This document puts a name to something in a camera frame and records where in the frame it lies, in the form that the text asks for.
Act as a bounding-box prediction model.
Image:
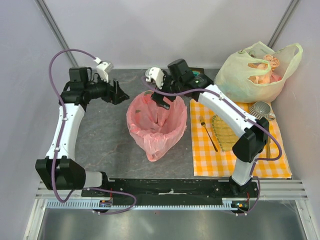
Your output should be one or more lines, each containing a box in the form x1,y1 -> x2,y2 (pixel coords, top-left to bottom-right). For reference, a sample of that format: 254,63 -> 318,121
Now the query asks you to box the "gold fork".
199,115 -> 218,152

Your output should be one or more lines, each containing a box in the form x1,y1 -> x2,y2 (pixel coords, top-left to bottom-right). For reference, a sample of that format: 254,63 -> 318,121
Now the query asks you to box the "pink plastic trash bag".
126,90 -> 188,162

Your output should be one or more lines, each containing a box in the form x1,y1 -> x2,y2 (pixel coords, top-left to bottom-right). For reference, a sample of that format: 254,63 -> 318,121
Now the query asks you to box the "grey ribbed cup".
249,101 -> 276,121

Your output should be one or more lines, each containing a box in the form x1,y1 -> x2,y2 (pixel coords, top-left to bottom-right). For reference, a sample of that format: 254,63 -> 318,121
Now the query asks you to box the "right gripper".
150,69 -> 183,110

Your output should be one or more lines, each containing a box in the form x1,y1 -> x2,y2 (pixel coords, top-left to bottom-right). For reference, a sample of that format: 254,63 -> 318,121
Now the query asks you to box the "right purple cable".
141,76 -> 283,216

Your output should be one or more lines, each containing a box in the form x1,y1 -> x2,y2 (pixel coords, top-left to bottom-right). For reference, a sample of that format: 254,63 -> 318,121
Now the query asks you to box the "gold knife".
265,137 -> 271,159

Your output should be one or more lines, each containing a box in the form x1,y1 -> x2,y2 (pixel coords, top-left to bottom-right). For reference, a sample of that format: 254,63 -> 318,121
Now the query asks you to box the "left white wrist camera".
94,57 -> 114,83

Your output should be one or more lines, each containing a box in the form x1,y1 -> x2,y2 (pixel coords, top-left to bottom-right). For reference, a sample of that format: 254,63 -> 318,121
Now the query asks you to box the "small celadon bowl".
145,69 -> 150,78

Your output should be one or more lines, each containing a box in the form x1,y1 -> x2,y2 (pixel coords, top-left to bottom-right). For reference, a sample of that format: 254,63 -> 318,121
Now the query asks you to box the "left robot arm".
35,65 -> 129,197

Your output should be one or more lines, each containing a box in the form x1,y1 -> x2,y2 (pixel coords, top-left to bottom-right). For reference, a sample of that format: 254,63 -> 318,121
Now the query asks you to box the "square green glazed plate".
190,67 -> 206,82

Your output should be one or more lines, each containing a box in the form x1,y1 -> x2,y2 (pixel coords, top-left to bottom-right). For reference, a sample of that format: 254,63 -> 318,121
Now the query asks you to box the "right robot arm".
145,59 -> 269,197

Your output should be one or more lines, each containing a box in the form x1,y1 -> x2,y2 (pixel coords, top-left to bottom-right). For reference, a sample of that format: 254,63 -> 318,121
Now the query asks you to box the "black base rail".
81,178 -> 258,207

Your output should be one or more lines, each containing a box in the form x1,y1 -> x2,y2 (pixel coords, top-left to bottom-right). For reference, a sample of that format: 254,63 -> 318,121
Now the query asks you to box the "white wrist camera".
94,57 -> 114,83
145,67 -> 165,90

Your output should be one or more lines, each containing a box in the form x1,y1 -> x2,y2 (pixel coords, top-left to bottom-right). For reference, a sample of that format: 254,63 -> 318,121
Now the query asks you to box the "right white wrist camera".
145,67 -> 165,90

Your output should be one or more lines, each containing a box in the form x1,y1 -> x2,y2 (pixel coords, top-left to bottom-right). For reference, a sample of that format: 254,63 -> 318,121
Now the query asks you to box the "woven bamboo tray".
211,114 -> 239,152

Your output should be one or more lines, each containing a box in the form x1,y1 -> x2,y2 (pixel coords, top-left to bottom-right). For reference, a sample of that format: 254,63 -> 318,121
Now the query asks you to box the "large yellowish plastic bag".
215,41 -> 303,103

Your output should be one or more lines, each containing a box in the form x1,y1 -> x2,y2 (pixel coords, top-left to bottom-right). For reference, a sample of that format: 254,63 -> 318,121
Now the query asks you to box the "purple cable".
48,48 -> 137,216
141,76 -> 283,216

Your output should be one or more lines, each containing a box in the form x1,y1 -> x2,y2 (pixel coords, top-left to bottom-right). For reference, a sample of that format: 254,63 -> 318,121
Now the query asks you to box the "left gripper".
85,73 -> 130,106

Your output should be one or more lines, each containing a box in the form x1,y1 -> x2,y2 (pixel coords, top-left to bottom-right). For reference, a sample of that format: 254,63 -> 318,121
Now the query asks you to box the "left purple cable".
48,48 -> 137,216

